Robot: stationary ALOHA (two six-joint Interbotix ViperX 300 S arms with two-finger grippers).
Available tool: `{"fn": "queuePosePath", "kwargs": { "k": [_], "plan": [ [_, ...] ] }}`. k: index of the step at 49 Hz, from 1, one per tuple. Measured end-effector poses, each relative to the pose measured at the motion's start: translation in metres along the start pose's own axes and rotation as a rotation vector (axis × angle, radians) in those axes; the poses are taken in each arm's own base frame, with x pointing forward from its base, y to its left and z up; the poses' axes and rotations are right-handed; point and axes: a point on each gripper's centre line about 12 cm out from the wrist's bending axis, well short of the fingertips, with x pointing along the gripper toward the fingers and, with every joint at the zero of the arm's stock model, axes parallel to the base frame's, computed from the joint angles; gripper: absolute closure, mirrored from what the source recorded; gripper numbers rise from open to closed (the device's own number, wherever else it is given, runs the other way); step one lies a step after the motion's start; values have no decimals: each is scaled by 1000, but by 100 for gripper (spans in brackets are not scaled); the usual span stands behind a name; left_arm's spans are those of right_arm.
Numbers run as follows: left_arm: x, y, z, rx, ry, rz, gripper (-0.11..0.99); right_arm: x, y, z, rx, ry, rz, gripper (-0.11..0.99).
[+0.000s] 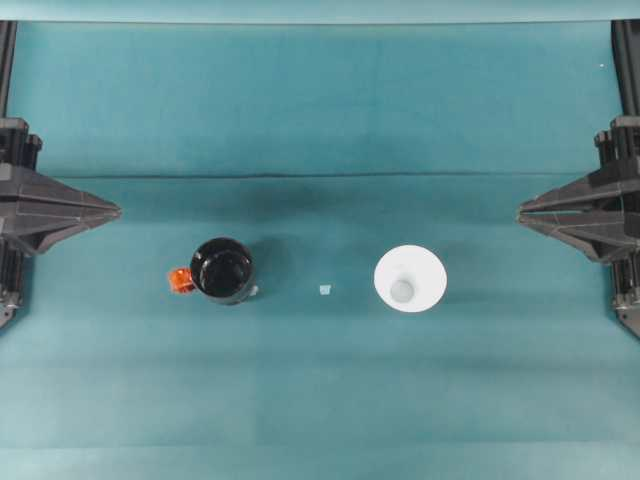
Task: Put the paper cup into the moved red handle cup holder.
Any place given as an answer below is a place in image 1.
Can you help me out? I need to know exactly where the white paper cup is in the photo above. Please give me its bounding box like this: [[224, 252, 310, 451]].
[[373, 243, 448, 314]]

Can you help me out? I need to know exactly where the black red-handled cup holder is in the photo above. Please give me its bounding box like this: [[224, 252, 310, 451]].
[[167, 237, 259, 306]]

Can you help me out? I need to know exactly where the black frame rail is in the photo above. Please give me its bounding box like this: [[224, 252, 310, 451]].
[[610, 19, 640, 119], [0, 19, 19, 119]]

